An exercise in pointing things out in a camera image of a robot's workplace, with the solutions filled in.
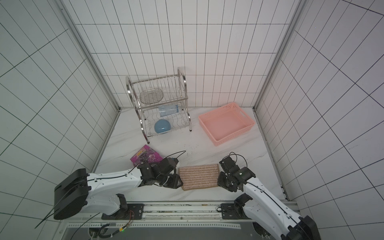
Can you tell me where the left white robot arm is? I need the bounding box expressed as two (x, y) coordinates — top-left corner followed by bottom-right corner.
(53, 158), (183, 220)

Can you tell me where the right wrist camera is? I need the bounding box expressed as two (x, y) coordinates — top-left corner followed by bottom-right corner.
(219, 156), (240, 175)

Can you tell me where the orange striped square dishcloth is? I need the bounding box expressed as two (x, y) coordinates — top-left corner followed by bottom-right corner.
(179, 164), (220, 191)

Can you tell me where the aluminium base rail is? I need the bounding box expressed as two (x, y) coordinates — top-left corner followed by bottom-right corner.
(53, 201), (274, 240)

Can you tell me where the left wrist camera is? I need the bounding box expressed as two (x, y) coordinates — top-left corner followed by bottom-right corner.
(161, 158), (179, 174)

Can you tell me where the purple snack packet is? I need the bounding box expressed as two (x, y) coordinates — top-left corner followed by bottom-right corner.
(130, 145), (163, 166)

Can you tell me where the steel two-tier dish rack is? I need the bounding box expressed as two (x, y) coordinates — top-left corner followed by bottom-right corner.
(126, 68), (192, 144)

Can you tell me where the round metal mesh strainer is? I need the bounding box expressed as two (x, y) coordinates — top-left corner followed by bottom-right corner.
(139, 88), (164, 105)

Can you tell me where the pink plastic basket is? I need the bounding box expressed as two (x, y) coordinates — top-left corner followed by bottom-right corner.
(198, 102), (256, 146)

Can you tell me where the blue bowl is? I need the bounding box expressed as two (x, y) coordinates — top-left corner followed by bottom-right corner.
(154, 119), (171, 134)

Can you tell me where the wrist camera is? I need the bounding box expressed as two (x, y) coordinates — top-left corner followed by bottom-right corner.
(161, 158), (179, 174)
(219, 156), (240, 175)

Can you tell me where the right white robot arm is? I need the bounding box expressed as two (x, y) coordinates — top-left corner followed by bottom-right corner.
(218, 166), (321, 240)

